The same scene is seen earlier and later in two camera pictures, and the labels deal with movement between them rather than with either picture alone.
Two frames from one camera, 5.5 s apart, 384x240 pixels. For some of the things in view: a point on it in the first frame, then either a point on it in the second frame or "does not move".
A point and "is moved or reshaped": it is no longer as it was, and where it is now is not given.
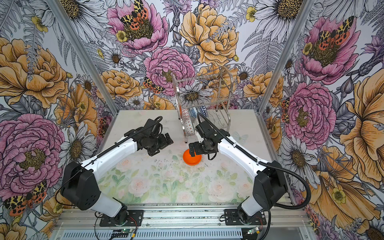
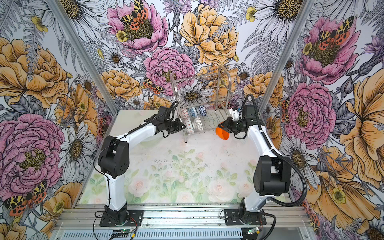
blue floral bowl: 194,112 does not move
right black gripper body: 206,148 → 239,125
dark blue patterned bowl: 186,116 does not move
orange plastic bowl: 191,160 is moved or reshaped
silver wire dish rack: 208,95 does not move
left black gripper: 169,141 → 178,127
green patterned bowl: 188,126 does not move
